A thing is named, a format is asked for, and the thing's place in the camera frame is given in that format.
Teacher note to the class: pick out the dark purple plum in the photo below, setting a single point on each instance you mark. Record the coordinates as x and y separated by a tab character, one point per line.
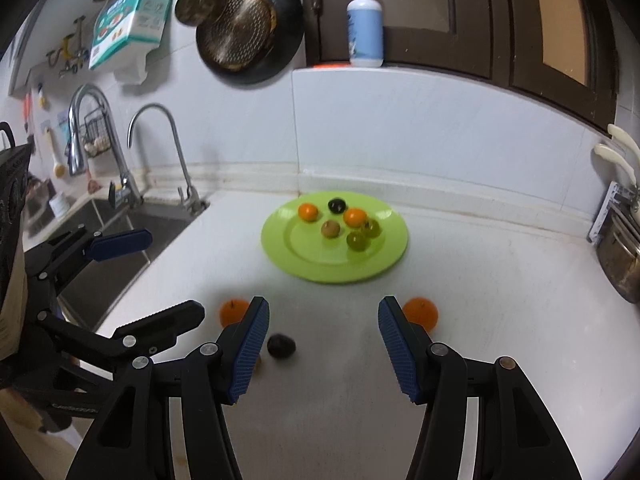
337	205
281	346

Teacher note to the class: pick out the white metal dish rack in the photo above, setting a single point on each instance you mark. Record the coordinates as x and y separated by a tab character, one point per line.
607	210

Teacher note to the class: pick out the yellow wall hook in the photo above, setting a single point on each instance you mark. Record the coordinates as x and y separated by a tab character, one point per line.
67	50

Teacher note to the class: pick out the white blue pump bottle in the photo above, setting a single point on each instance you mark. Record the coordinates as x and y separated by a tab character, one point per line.
367	25

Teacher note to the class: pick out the green plate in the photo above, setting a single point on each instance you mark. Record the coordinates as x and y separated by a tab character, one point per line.
310	255

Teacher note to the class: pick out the green jujube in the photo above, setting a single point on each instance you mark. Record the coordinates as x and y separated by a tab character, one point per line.
358	241
371	229

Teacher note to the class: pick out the tall chrome faucet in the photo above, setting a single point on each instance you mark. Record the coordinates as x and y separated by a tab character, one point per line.
117	160

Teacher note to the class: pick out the black frying pan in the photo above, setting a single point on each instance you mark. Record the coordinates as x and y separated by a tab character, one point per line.
250	30

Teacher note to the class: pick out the yellow dish brush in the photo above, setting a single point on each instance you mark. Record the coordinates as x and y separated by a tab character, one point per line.
57	165

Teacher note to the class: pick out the white plastic bag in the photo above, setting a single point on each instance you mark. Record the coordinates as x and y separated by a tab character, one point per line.
135	67

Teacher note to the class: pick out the orange tangerine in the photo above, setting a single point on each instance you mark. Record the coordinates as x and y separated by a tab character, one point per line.
425	312
232	312
308	212
355	217

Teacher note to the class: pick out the steel sink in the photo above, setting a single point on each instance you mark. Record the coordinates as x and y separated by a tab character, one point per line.
100	260

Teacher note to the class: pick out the white cup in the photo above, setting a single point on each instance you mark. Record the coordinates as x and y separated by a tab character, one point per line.
60	204

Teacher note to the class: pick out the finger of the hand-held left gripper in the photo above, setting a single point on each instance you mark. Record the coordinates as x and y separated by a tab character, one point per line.
170	315
120	243

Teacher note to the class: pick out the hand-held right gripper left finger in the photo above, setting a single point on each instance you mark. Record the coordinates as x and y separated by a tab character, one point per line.
250	350

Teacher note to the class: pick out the green white paper box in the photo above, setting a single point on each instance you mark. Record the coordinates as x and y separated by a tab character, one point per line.
132	15

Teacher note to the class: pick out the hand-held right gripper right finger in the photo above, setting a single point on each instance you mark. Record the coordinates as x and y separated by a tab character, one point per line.
395	350

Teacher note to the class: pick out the thin chrome faucet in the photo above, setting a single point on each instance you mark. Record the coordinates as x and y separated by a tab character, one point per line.
182	170

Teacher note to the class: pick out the dark brown window frame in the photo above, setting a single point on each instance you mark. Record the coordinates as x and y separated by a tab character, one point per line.
475	15

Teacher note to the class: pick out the steel pot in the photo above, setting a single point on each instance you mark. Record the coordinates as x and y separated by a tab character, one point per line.
620	260

